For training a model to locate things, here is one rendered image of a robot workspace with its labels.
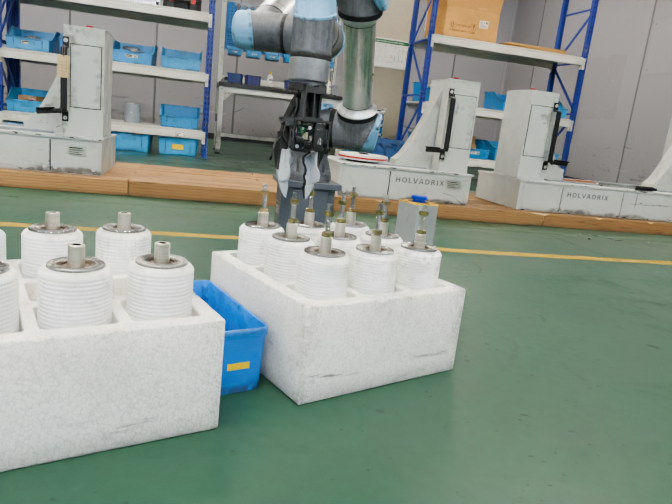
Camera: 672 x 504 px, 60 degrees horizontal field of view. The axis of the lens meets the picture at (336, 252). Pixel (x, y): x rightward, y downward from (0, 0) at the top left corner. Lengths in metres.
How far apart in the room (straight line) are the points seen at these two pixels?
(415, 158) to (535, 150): 0.75
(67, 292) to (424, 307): 0.64
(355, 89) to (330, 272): 0.75
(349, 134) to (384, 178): 1.65
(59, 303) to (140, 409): 0.19
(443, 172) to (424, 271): 2.33
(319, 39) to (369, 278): 0.44
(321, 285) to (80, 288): 0.40
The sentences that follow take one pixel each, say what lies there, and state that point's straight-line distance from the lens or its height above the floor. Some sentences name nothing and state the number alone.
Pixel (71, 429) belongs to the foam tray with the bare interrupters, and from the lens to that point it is 0.88.
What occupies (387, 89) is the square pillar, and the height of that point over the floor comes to 0.95.
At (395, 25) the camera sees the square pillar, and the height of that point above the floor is 1.72.
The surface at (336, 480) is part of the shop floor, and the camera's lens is 0.86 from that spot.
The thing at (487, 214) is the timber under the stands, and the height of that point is 0.05.
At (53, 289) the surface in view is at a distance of 0.85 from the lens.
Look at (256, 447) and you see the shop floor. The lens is 0.92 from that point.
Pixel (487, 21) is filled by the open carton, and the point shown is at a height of 1.66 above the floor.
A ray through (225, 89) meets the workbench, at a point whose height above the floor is 0.68.
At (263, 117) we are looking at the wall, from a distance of 9.57.
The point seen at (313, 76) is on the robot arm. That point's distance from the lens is 1.07.
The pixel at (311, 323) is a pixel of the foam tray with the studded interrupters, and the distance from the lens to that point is 0.98.
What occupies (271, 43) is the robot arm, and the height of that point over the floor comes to 0.62.
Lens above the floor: 0.48
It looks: 13 degrees down
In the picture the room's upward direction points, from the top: 6 degrees clockwise
